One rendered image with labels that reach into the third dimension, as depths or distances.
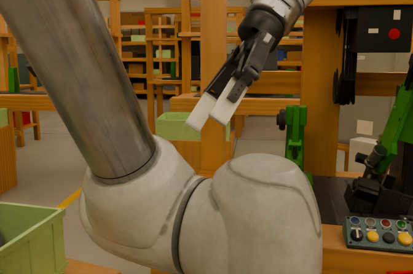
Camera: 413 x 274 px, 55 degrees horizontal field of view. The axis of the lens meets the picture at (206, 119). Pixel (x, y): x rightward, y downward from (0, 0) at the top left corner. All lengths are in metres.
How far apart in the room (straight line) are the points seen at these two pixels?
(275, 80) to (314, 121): 0.23
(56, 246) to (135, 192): 0.57
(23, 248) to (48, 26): 0.64
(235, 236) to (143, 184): 0.14
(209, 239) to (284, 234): 0.10
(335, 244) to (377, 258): 0.09
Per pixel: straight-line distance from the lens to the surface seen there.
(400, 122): 1.18
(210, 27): 1.53
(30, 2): 0.44
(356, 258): 1.03
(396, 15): 1.44
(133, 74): 11.03
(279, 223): 0.51
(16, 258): 0.98
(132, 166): 0.54
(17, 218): 1.17
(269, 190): 0.51
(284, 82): 1.59
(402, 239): 1.04
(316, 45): 1.50
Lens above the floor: 1.36
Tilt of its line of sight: 10 degrees down
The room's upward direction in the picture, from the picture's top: straight up
